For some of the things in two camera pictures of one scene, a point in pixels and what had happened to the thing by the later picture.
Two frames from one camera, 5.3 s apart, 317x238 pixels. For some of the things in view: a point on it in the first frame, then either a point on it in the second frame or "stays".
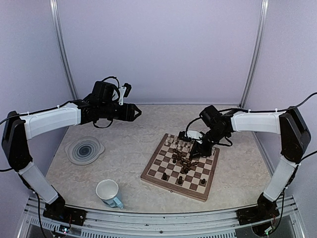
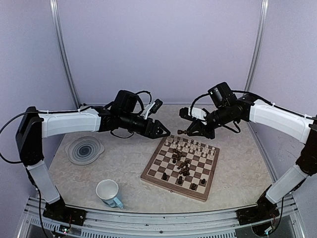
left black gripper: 135,107 → 155,126
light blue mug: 107,190 stays
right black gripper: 204,151 → 194,126
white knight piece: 182,143 stays
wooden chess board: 171,167 stays
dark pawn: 180,181 stays
